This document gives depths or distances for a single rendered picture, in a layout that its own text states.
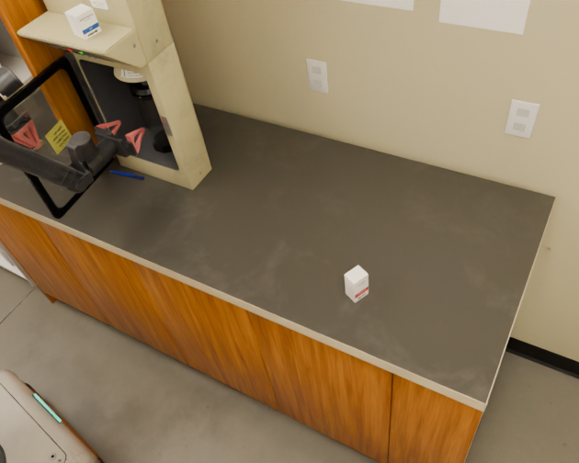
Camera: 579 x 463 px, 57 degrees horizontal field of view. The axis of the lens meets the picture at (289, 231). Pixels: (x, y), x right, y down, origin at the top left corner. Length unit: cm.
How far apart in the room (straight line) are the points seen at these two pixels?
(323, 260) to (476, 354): 47
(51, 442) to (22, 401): 23
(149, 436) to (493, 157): 171
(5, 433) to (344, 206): 151
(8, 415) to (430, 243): 169
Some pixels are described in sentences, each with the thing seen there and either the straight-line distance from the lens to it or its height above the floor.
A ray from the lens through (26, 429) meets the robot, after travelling 234.
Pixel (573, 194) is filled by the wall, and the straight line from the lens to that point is 178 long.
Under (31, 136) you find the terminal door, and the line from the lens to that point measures 169.
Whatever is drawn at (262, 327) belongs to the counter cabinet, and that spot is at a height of 77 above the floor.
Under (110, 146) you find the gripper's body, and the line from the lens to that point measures 167.
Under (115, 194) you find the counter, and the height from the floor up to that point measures 94.
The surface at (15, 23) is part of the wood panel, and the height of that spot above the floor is 150.
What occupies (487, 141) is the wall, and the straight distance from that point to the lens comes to 171.
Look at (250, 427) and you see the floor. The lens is 233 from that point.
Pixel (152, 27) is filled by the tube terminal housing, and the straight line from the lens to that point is 153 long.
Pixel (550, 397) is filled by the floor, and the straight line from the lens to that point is 245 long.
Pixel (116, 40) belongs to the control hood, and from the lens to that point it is 145.
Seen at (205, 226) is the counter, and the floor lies 94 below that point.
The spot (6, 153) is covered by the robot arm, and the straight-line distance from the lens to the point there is 146.
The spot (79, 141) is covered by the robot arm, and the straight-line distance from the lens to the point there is 160.
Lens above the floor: 214
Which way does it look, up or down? 49 degrees down
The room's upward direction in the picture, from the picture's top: 10 degrees counter-clockwise
